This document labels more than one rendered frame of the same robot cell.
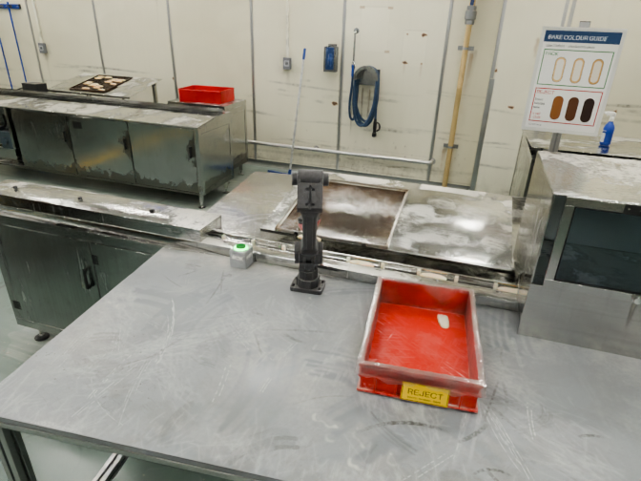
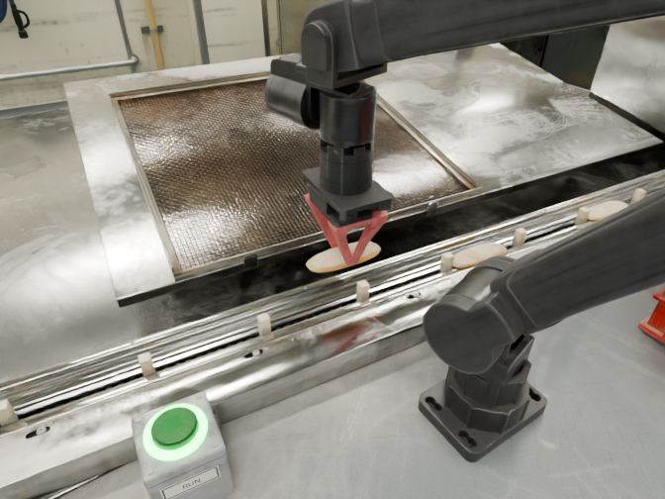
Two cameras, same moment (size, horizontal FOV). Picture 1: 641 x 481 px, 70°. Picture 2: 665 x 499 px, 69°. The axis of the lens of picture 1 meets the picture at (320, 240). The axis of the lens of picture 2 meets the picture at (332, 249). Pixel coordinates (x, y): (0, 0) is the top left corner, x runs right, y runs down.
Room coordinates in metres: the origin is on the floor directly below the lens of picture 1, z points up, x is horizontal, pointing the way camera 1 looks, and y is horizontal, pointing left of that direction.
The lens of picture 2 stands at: (1.36, 0.40, 1.28)
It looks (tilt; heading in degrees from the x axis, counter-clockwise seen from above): 36 degrees down; 315
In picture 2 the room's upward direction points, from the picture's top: straight up
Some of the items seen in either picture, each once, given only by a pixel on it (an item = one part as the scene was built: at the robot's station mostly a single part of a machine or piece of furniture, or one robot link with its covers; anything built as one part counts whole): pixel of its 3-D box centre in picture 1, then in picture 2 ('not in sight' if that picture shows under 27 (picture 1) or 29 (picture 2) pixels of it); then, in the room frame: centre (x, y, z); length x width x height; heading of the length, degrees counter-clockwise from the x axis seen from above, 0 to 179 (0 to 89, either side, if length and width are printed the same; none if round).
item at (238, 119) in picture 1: (210, 138); not in sight; (5.29, 1.31, 0.44); 0.70 x 0.55 x 0.87; 72
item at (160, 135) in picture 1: (113, 131); not in sight; (5.21, 2.38, 0.51); 3.00 x 1.26 x 1.03; 72
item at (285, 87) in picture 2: not in sight; (317, 73); (1.73, 0.05, 1.14); 0.11 x 0.09 x 0.12; 1
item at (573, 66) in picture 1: (570, 82); not in sight; (2.20, -1.10, 1.50); 0.33 x 0.01 x 0.45; 69
